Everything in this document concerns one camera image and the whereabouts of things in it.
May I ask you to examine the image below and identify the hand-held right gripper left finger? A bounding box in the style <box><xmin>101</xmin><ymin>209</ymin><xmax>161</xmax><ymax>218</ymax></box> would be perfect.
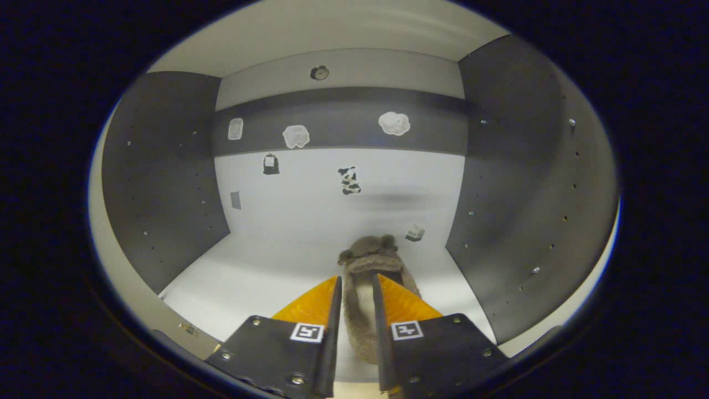
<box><xmin>205</xmin><ymin>276</ymin><xmax>343</xmax><ymax>399</ymax></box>

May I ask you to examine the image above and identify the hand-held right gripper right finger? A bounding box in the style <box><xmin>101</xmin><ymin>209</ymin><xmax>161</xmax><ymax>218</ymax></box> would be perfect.
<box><xmin>372</xmin><ymin>273</ymin><xmax>509</xmax><ymax>395</ymax></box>

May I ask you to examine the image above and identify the brown fuzzy shoe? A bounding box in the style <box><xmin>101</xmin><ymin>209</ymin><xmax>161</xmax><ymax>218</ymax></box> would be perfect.
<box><xmin>338</xmin><ymin>234</ymin><xmax>422</xmax><ymax>365</ymax></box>

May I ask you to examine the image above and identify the grey white shoe cabinet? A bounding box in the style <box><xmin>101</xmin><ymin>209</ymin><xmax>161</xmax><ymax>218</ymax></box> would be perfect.
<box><xmin>88</xmin><ymin>0</ymin><xmax>622</xmax><ymax>383</ymax></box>

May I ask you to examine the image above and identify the white cabinet shelf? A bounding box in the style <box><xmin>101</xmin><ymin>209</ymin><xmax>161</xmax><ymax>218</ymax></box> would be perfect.
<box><xmin>147</xmin><ymin>0</ymin><xmax>510</xmax><ymax>78</ymax></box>

